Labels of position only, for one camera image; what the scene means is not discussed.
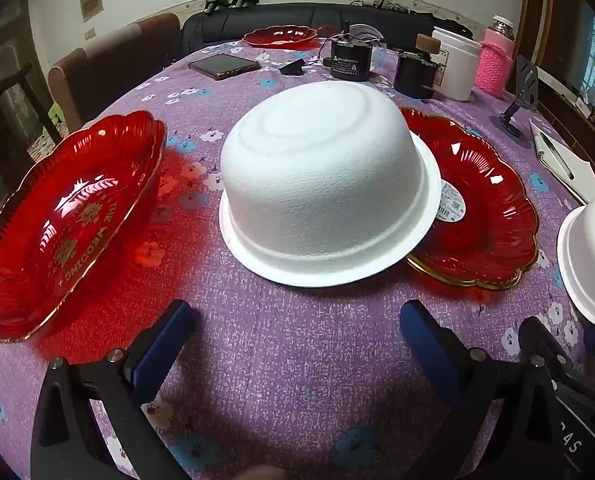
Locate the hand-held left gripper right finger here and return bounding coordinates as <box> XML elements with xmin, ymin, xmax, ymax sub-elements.
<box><xmin>400</xmin><ymin>300</ymin><xmax>553</xmax><ymax>480</ymax></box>

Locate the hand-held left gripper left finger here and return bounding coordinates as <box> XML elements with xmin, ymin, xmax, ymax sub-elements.
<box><xmin>30</xmin><ymin>299</ymin><xmax>198</xmax><ymax>480</ymax></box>

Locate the red glass plate gold lettering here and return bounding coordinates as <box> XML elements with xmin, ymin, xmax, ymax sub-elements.
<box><xmin>0</xmin><ymin>110</ymin><xmax>168</xmax><ymax>345</ymax></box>

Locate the purple floral tablecloth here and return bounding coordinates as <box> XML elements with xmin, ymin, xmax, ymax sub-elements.
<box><xmin>0</xmin><ymin>35</ymin><xmax>595</xmax><ymax>480</ymax></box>

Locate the red glass plate white sticker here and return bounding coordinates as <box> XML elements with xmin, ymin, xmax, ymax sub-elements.
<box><xmin>400</xmin><ymin>106</ymin><xmax>541</xmax><ymax>291</ymax></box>

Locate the white notebook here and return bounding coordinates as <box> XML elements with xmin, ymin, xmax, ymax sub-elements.
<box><xmin>530</xmin><ymin>117</ymin><xmax>595</xmax><ymax>211</ymax></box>

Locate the black pen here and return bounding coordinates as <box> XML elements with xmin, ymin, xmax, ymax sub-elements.
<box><xmin>540</xmin><ymin>135</ymin><xmax>575</xmax><ymax>181</ymax></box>

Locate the black jar with cork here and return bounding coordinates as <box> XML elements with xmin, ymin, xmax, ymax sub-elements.
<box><xmin>393</xmin><ymin>34</ymin><xmax>445</xmax><ymax>100</ymax></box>

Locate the dark phone stand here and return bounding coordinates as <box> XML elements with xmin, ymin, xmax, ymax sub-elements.
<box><xmin>500</xmin><ymin>55</ymin><xmax>541</xmax><ymax>148</ymax></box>

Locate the black smartphone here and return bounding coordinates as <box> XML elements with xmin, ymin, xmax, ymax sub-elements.
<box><xmin>188</xmin><ymin>53</ymin><xmax>261</xmax><ymax>82</ymax></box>

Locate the brown upholstered chair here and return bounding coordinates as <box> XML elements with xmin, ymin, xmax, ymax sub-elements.
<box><xmin>47</xmin><ymin>13</ymin><xmax>182</xmax><ymax>131</ymax></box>

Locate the white plastic tub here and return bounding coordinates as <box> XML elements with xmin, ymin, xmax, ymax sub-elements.
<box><xmin>431</xmin><ymin>27</ymin><xmax>482</xmax><ymax>102</ymax></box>

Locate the pink knitted bottle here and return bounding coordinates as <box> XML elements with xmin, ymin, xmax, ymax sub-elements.
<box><xmin>476</xmin><ymin>15</ymin><xmax>515</xmax><ymax>96</ymax></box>

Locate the black cylindrical device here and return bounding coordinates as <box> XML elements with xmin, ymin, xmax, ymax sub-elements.
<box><xmin>330</xmin><ymin>35</ymin><xmax>373</xmax><ymax>82</ymax></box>

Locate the small red glass plate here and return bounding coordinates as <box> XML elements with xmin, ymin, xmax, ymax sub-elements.
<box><xmin>242</xmin><ymin>24</ymin><xmax>319</xmax><ymax>51</ymax></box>

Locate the black sofa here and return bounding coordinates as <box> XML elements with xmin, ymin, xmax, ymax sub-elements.
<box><xmin>181</xmin><ymin>2</ymin><xmax>473</xmax><ymax>56</ymax></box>

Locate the wooden glass cabinet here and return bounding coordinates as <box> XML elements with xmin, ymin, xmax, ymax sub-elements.
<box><xmin>0</xmin><ymin>0</ymin><xmax>53</xmax><ymax>111</ymax></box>

